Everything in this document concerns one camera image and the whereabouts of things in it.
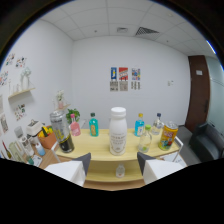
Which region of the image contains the clear bottle green cap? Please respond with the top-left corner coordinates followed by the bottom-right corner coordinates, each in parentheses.
top-left (138, 124), bottom-right (153, 154)

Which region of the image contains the white kitchen appliance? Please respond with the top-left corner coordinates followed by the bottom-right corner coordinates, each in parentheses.
top-left (26, 119), bottom-right (44, 137)

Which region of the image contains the white milk bottle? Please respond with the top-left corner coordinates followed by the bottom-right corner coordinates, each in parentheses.
top-left (108, 106), bottom-right (129, 157)

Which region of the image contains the teal bottle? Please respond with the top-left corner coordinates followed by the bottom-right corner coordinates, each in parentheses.
top-left (88, 112), bottom-right (100, 138)

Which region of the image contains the white and blue cup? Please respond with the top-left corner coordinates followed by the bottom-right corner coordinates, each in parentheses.
top-left (34, 141), bottom-right (47, 157)

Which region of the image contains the red poster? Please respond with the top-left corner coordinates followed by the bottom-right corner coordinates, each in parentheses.
top-left (118, 67), bottom-right (129, 81)

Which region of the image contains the brown door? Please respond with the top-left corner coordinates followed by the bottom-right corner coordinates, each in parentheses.
top-left (185, 55), bottom-right (211, 134)

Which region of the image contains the multicoloured poster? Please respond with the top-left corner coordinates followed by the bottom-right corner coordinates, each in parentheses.
top-left (131, 68), bottom-right (141, 81)

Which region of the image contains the white vase ornament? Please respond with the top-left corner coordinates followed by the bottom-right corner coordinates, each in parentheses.
top-left (19, 66), bottom-right (33, 90)

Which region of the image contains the black and white code sheet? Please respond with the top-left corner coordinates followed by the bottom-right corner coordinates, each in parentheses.
top-left (109, 80), bottom-right (119, 92)
top-left (130, 80), bottom-right (141, 90)
top-left (119, 80), bottom-right (129, 92)

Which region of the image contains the black armchair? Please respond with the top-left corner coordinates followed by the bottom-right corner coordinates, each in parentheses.
top-left (189, 121), bottom-right (224, 163)

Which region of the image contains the white picture frame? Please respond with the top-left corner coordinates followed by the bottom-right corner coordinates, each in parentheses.
top-left (18, 134), bottom-right (34, 158)

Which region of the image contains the orange basket with fruit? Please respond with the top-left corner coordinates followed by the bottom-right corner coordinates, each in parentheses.
top-left (37, 125), bottom-right (58, 150)

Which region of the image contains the small pink bottle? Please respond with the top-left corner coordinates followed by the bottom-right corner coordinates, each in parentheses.
top-left (69, 113), bottom-right (82, 137)

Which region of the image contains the small wooden wall shelf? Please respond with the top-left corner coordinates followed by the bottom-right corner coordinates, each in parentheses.
top-left (53, 103), bottom-right (72, 112)

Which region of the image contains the green potted plant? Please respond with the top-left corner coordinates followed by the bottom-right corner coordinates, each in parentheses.
top-left (65, 108), bottom-right (81, 125)

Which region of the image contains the ceiling light strip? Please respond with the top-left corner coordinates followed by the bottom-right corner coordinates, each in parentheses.
top-left (205, 39), bottom-right (217, 56)

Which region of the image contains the white flower vase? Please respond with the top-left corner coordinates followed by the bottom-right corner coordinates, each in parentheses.
top-left (55, 89), bottom-right (65, 110)

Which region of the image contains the blue bottle yellow cap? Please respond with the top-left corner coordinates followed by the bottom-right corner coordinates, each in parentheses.
top-left (134, 112), bottom-right (146, 137)

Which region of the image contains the ceiling air vent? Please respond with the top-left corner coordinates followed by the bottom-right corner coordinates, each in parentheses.
top-left (134, 26), bottom-right (160, 37)

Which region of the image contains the yellow printed can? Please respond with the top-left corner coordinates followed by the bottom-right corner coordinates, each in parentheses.
top-left (158, 121), bottom-right (179, 152)

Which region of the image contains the square ceiling diffuser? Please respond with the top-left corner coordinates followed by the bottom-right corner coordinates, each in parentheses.
top-left (116, 26), bottom-right (129, 34)

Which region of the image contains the two-tier wooden shelf rack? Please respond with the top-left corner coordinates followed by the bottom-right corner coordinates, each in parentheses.
top-left (50, 128), bottom-right (185, 188)

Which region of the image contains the blue poster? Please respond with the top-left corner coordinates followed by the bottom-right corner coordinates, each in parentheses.
top-left (110, 66), bottom-right (118, 81)

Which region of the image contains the clear bottle blue cap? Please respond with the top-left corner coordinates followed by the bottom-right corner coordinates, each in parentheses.
top-left (151, 112), bottom-right (164, 136)

